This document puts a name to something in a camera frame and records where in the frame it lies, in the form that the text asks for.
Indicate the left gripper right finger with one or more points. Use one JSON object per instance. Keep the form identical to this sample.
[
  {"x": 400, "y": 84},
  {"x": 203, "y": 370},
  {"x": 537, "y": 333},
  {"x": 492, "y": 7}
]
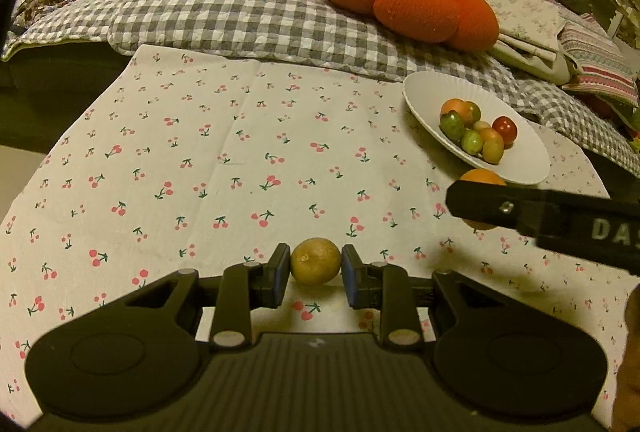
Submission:
[{"x": 386, "y": 288}]

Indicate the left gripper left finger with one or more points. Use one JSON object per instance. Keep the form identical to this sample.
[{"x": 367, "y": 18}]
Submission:
[{"x": 240, "y": 290}]

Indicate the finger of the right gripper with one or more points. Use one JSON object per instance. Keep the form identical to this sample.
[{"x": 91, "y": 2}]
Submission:
[{"x": 515, "y": 208}]

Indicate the yellow-green plum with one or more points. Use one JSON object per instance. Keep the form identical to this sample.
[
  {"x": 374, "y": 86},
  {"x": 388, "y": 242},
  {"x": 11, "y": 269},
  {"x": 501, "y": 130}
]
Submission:
[
  {"x": 472, "y": 113},
  {"x": 315, "y": 261},
  {"x": 493, "y": 151}
]

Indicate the large orange front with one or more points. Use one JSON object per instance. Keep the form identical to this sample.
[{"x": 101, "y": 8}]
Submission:
[{"x": 484, "y": 176}]

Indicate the red tomato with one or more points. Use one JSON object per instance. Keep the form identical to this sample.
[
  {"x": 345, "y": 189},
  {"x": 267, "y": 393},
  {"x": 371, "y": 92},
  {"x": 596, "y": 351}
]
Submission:
[{"x": 506, "y": 127}]

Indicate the small orange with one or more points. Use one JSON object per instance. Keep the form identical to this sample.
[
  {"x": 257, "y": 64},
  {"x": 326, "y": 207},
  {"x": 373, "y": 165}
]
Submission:
[{"x": 491, "y": 136}]

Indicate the green plum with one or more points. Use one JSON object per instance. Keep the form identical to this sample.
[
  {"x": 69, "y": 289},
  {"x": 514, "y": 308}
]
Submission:
[
  {"x": 452, "y": 125},
  {"x": 472, "y": 142}
]

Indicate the pale small fruit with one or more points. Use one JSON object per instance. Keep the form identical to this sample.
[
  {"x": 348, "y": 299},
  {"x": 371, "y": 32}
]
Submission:
[{"x": 480, "y": 125}]

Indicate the person's right hand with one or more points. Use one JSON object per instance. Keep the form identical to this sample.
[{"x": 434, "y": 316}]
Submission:
[{"x": 625, "y": 414}]

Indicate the white ribbed plate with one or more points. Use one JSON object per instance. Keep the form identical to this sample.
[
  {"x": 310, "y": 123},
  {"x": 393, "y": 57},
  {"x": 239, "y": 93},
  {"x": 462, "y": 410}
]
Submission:
[{"x": 526, "y": 162}]

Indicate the cherry print tablecloth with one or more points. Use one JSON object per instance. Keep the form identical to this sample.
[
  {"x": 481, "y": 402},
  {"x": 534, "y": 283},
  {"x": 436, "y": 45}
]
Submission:
[{"x": 192, "y": 161}]

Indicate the striped patterned pillow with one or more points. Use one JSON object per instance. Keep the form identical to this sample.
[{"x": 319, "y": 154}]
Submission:
[{"x": 598, "y": 66}]

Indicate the folded floral beige cloth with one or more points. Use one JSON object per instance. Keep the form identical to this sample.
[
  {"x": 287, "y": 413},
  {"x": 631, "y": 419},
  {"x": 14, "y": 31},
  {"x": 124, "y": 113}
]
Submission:
[{"x": 529, "y": 39}]

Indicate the grey checkered blanket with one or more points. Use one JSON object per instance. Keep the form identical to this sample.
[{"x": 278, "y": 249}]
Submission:
[{"x": 311, "y": 32}]

